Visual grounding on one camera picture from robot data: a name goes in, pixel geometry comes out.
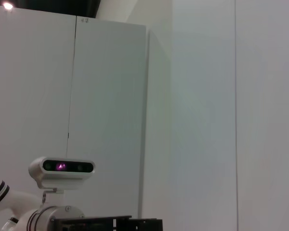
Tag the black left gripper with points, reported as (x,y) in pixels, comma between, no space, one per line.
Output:
(86,225)

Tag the white tall cabinet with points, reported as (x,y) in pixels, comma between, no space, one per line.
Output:
(106,96)

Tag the round ceiling lamp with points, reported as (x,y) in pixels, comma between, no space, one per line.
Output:
(7,5)

